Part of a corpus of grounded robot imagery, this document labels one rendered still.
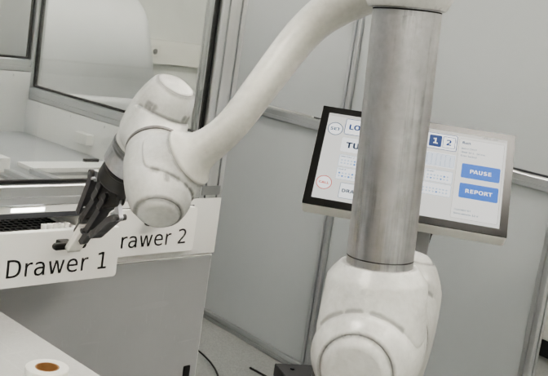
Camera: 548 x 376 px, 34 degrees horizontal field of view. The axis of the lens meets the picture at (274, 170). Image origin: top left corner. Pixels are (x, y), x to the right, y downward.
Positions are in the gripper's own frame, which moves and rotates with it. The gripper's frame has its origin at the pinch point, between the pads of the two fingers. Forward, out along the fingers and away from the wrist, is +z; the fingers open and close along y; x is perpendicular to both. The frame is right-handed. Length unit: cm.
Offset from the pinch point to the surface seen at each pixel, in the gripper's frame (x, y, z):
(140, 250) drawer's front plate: -29.8, 9.0, 18.5
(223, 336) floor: -173, 54, 151
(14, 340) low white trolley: 15.3, -14.2, 10.8
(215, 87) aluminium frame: -48, 33, -13
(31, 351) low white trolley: 15.1, -18.8, 7.5
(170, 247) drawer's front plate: -38.9, 9.1, 18.4
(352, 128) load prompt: -88, 19, -14
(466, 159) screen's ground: -104, -4, -26
